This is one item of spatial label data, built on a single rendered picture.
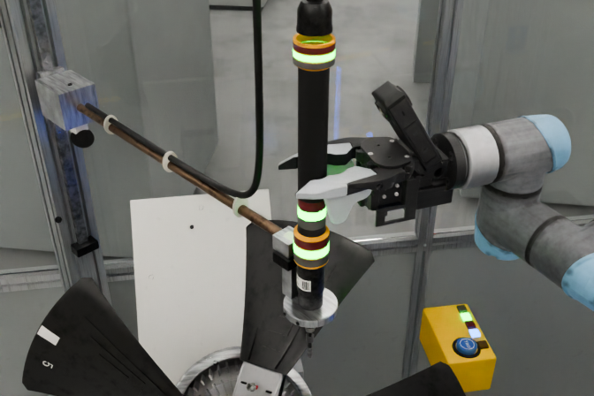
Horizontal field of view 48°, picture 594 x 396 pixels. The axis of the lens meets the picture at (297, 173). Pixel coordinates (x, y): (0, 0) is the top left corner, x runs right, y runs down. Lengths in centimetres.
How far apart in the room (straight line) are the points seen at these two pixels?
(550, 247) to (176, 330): 70
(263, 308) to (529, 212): 43
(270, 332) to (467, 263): 95
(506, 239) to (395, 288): 100
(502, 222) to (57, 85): 78
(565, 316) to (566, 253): 134
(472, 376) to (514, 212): 58
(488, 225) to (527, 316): 121
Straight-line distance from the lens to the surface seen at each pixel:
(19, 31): 129
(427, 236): 179
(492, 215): 91
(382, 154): 78
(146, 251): 127
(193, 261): 127
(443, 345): 140
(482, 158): 82
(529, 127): 87
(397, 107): 75
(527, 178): 88
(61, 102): 122
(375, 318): 193
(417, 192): 80
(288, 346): 103
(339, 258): 103
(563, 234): 86
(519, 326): 214
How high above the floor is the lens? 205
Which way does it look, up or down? 31 degrees down
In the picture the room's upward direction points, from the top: straight up
